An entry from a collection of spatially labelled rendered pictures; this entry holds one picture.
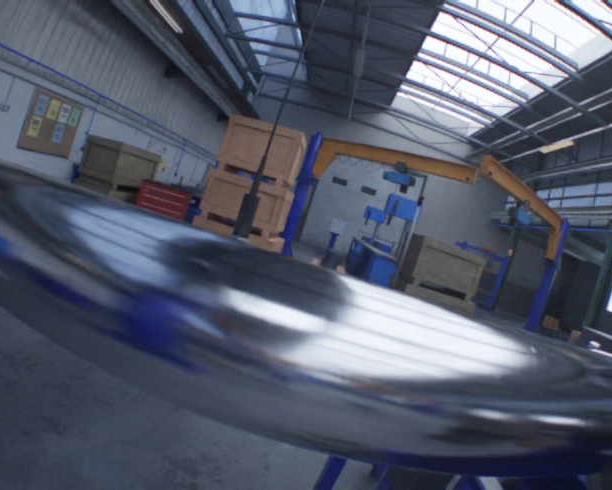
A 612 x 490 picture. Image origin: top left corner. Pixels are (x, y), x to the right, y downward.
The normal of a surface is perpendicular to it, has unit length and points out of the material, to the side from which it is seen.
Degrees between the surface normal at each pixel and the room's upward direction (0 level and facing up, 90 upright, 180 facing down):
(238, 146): 90
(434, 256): 90
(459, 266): 90
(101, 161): 90
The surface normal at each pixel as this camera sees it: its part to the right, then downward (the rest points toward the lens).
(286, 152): -0.06, 0.07
